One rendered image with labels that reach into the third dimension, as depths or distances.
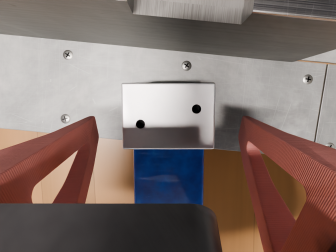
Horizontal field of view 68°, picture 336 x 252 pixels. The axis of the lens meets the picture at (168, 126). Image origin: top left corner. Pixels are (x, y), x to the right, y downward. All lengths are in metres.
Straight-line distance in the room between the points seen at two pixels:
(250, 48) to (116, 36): 0.08
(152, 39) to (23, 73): 0.10
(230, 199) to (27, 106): 0.17
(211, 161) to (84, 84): 0.11
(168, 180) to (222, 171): 0.06
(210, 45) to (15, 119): 0.15
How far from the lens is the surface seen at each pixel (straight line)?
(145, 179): 0.15
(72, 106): 0.20
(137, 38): 0.16
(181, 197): 0.16
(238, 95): 0.19
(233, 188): 0.21
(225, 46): 0.16
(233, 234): 0.22
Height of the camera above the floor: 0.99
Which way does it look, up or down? 84 degrees down
